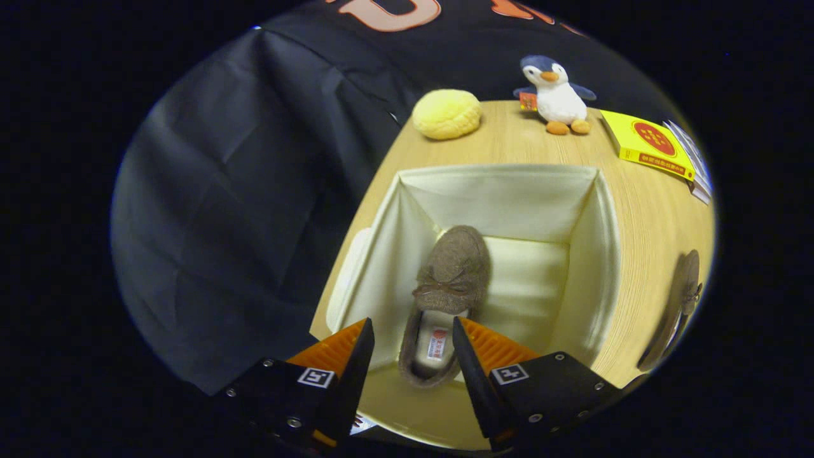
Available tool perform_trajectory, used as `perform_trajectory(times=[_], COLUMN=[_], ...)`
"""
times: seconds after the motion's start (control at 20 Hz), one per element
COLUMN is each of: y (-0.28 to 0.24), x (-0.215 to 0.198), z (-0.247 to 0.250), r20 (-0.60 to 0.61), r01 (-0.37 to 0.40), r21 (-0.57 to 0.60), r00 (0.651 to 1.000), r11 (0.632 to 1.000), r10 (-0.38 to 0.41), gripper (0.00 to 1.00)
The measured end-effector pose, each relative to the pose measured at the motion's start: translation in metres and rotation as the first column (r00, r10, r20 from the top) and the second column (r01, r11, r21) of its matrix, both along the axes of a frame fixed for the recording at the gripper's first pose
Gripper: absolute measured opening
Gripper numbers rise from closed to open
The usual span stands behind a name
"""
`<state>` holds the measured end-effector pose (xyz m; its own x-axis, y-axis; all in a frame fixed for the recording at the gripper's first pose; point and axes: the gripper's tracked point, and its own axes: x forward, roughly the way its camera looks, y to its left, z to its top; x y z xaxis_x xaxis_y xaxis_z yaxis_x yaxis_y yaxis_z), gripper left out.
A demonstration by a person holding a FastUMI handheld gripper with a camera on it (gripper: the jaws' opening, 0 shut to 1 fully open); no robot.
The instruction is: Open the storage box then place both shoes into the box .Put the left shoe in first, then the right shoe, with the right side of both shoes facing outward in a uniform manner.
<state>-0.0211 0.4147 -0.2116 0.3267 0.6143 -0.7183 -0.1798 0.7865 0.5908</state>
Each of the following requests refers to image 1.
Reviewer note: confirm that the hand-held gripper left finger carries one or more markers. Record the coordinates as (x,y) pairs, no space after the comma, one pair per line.
(353,388)

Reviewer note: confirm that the beige fabric storage box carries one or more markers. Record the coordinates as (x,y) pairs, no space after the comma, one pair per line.
(496,203)

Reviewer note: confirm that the yellow book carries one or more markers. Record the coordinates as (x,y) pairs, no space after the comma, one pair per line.
(645,143)

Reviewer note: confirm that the yellow plush bun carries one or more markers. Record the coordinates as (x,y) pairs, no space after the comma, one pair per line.
(447,114)

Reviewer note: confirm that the brown fuzzy slipper shoe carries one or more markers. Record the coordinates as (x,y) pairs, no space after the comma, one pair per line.
(455,267)
(677,312)

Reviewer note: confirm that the penguin plush toy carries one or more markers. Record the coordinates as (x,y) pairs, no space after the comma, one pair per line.
(559,102)

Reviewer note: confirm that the black backdrop cloth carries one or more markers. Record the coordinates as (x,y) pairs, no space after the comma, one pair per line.
(222,222)

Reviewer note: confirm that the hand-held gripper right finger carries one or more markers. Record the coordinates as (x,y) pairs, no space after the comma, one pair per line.
(477,388)

